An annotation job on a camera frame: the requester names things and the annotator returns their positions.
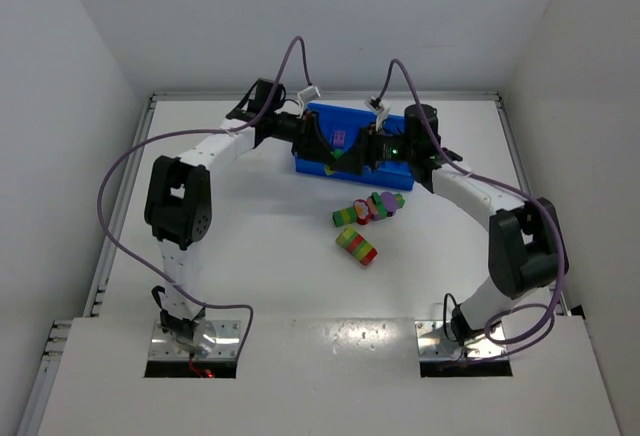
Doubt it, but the multicolour lego brick stack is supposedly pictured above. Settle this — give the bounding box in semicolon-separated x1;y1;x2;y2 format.
335;227;378;267

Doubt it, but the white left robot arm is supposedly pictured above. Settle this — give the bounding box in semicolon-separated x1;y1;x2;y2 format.
144;79;320;357

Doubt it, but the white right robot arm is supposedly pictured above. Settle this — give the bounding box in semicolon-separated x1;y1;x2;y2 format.
330;104;568;344

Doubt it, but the blue compartment tray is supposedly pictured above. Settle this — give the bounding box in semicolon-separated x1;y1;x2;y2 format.
294;103;414;191

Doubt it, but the flower and butterfly lego assembly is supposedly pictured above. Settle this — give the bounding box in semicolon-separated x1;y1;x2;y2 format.
332;191;405;227

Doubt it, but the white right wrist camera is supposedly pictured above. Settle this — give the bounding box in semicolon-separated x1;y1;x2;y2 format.
365;97;390;132

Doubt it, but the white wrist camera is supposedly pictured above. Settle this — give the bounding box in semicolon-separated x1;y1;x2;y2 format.
297;85;321;111
365;97;390;132

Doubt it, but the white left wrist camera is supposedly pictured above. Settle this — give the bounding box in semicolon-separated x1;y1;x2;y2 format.
297;85;321;111

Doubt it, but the black cable at right base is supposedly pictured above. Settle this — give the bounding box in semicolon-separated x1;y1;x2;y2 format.
442;292;464;345

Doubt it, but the black cable at base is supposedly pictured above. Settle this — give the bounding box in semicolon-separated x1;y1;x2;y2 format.
151;284;171;313
442;292;464;345

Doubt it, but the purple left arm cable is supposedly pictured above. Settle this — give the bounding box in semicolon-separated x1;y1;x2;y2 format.
97;35;321;352

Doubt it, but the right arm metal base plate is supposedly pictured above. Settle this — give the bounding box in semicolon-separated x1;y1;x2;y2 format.
414;320;507;363

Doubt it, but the black cable at left base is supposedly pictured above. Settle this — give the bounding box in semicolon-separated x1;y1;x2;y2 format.
151;284;171;313

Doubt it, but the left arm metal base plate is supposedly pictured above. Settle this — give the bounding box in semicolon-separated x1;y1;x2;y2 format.
148;319;242;362

